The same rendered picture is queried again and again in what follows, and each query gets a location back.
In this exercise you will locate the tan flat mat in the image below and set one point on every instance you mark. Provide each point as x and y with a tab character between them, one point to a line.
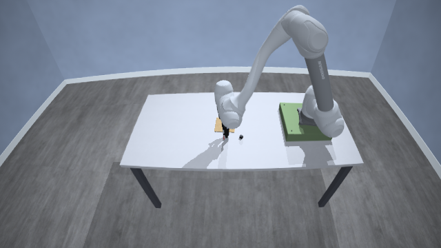
218	126

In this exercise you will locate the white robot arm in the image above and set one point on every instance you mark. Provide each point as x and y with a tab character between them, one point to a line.
311	39

